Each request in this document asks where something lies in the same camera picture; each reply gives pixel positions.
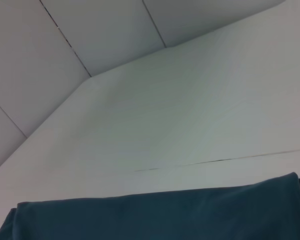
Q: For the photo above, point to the blue shirt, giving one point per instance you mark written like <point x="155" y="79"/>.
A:
<point x="165" y="215"/>

